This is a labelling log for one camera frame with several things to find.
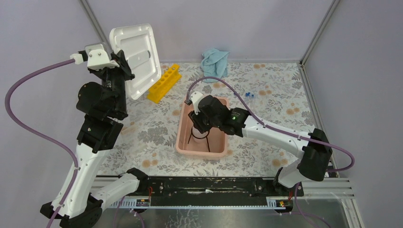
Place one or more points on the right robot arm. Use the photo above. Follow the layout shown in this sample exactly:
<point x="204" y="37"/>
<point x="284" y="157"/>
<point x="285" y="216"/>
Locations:
<point x="310" y="149"/>

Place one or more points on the pink plastic bin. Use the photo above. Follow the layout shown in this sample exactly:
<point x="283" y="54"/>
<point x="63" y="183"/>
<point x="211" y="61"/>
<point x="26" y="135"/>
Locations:
<point x="211" y="145"/>

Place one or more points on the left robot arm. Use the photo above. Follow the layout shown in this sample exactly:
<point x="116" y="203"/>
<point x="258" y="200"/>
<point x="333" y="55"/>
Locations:
<point x="104" y="107"/>

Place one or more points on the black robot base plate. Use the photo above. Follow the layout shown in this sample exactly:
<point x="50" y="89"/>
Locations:
<point x="212" y="191"/>

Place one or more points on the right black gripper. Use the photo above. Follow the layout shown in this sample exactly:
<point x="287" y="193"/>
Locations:
<point x="197" y="123"/>

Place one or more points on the yellow test tube rack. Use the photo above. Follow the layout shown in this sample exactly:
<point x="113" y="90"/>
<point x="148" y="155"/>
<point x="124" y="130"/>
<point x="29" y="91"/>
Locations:
<point x="164" y="84"/>

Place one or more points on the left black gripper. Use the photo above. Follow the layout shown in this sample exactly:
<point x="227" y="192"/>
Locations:
<point x="124" y="68"/>

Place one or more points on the black metal ring tripod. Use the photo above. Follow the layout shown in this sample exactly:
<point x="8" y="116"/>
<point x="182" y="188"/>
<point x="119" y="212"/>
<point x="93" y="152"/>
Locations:
<point x="204" y="142"/>

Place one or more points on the light blue cloth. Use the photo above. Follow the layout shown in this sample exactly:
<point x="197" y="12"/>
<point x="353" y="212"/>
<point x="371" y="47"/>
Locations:
<point x="215" y="63"/>

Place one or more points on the white plastic bin lid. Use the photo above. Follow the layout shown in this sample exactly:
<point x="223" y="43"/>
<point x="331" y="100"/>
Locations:
<point x="140" y="51"/>

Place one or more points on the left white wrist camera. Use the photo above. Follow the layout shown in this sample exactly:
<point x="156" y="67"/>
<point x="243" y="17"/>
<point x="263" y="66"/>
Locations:
<point x="96" y="57"/>

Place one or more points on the red-capped white wash bottle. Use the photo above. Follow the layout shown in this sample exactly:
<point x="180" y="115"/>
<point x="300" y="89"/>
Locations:
<point x="200" y="133"/>

